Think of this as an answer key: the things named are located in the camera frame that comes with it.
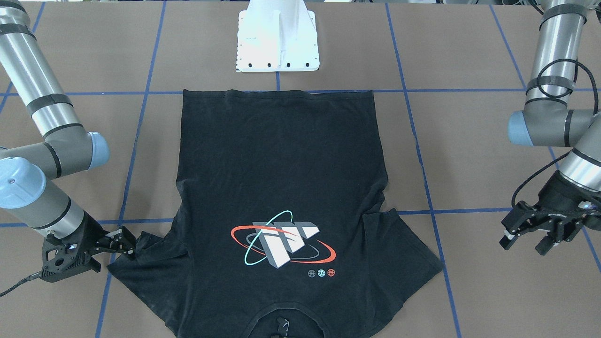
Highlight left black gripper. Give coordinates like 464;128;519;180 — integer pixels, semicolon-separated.
499;171;601;255

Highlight black printed t-shirt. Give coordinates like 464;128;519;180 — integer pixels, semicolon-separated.
108;90;443;338

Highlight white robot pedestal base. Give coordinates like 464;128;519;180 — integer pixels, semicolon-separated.
236;0;320;72

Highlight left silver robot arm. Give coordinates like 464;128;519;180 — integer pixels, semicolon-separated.
500;0;601;255

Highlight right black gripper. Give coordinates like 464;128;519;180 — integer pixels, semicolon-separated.
40;214;136;283

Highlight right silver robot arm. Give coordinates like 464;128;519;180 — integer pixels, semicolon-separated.
0;0;136;286

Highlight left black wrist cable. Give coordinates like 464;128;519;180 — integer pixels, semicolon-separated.
511;59;601;209

